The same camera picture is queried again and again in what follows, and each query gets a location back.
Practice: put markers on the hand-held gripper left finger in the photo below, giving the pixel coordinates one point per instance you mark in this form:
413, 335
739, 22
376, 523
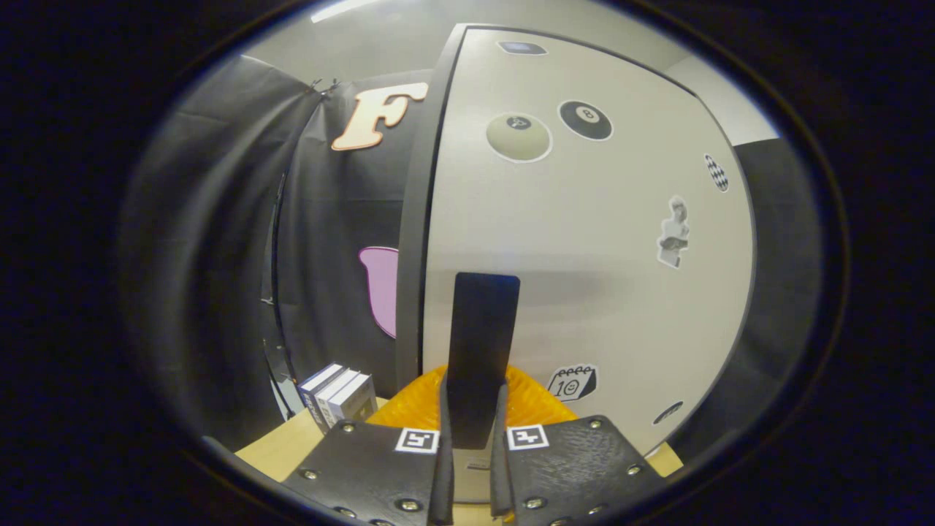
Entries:
442, 489

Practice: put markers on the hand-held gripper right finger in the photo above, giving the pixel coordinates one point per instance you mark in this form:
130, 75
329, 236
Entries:
500, 482

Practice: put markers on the light grey cabinet door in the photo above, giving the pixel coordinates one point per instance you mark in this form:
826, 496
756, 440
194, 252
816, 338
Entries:
621, 292

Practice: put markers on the white spine book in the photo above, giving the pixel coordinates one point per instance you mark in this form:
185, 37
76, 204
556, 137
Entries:
326, 409

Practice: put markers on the dark blue book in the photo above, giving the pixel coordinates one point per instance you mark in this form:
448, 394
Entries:
310, 402

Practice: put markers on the grey cabinet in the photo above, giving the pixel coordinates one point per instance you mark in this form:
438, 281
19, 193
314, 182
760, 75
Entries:
413, 219

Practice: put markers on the black backdrop cloth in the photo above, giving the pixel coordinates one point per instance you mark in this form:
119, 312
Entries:
219, 219

